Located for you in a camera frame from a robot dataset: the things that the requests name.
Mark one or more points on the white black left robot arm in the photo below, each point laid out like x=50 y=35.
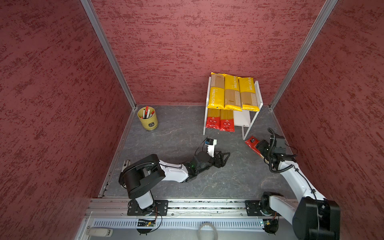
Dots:
x=139 y=178

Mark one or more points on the white power strip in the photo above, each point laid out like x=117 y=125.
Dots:
x=126 y=164

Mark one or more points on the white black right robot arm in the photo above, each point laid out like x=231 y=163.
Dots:
x=313 y=217

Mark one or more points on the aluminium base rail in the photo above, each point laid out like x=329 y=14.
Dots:
x=180 y=214

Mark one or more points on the yellow pasta bag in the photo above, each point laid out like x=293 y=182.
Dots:
x=217 y=92
x=248 y=95
x=232 y=93

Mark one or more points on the white remote box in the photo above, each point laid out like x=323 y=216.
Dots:
x=99 y=232

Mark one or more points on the red pasta bag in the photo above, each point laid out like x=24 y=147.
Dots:
x=227 y=121
x=213 y=119
x=252 y=143

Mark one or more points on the yellow chopstick holder cup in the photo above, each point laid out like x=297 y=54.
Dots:
x=149 y=123

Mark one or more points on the tall red marker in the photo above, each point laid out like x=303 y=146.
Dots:
x=146 y=111

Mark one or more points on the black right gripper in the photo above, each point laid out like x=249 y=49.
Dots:
x=261 y=145

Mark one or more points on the white two-tier shelf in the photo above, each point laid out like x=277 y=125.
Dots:
x=241 y=119

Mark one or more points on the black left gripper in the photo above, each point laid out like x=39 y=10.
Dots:
x=222 y=162

